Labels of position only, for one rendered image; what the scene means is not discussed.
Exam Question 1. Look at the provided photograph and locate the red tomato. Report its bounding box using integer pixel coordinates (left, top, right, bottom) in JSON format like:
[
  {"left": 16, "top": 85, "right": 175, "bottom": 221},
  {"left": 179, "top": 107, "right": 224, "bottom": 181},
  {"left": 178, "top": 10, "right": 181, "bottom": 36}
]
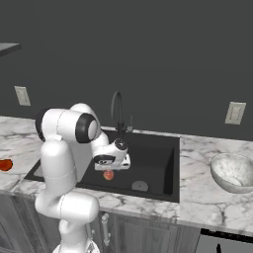
[{"left": 0, "top": 158, "right": 14, "bottom": 172}]

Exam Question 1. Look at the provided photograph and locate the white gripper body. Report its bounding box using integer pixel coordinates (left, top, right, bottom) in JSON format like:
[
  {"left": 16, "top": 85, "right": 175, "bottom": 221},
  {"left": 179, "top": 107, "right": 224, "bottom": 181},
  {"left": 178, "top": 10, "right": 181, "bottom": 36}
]
[{"left": 94, "top": 153, "right": 132, "bottom": 172}]

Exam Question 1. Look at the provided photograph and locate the dark wood cupboard door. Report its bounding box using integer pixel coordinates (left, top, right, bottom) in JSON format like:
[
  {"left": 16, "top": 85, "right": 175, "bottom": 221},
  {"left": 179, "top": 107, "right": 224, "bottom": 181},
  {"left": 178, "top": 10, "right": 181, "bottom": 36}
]
[
  {"left": 98, "top": 211, "right": 202, "bottom": 253},
  {"left": 11, "top": 194, "right": 67, "bottom": 253}
]

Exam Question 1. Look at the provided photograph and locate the orange pink peach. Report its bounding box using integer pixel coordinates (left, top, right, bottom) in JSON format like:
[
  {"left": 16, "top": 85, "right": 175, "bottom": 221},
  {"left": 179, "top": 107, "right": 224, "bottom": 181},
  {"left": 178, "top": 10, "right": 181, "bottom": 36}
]
[{"left": 103, "top": 169, "right": 116, "bottom": 182}]

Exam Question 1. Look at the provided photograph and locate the dark grey wall shelf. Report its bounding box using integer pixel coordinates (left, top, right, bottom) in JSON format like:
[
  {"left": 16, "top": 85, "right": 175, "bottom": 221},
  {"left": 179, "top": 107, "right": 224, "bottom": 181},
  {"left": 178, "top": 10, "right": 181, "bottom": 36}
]
[{"left": 0, "top": 42, "right": 23, "bottom": 58}]

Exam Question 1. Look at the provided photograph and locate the grey tap lever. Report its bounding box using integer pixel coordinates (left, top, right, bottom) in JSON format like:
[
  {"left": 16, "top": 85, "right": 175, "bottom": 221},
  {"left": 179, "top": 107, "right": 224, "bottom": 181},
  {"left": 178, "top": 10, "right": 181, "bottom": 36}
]
[{"left": 126, "top": 115, "right": 134, "bottom": 133}]

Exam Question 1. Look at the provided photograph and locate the grey marbled bowl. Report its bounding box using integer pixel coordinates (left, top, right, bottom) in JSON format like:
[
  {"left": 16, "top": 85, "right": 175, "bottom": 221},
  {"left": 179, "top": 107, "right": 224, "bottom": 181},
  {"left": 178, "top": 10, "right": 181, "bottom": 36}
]
[{"left": 210, "top": 152, "right": 253, "bottom": 195}]

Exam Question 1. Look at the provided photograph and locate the grey dishwasher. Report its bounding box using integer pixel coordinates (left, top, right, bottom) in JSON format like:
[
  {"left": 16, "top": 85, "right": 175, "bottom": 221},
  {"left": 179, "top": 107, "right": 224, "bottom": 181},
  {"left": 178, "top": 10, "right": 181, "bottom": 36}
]
[{"left": 195, "top": 227, "right": 253, "bottom": 253}]

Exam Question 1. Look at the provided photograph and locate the grey sink drain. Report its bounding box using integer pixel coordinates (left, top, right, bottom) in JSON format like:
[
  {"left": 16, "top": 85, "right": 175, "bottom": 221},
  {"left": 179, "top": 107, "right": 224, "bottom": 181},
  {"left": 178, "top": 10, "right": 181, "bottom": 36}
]
[{"left": 130, "top": 180, "right": 149, "bottom": 193}]

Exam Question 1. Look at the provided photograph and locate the black curved tap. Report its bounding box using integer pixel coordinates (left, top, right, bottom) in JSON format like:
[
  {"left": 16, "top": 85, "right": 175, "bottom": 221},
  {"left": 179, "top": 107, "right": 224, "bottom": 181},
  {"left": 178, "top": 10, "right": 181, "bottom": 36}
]
[{"left": 110, "top": 90, "right": 128, "bottom": 140}]

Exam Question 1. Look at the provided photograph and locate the beige wall outlet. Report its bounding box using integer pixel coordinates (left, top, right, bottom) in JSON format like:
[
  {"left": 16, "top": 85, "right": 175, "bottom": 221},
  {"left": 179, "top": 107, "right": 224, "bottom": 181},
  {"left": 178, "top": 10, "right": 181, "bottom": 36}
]
[
  {"left": 224, "top": 101, "right": 247, "bottom": 127},
  {"left": 14, "top": 85, "right": 32, "bottom": 108}
]

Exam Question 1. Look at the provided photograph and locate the black sink basin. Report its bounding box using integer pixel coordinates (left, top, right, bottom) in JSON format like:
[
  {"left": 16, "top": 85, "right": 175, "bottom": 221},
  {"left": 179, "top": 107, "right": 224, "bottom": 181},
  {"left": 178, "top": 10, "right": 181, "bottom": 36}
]
[{"left": 24, "top": 128, "right": 182, "bottom": 204}]

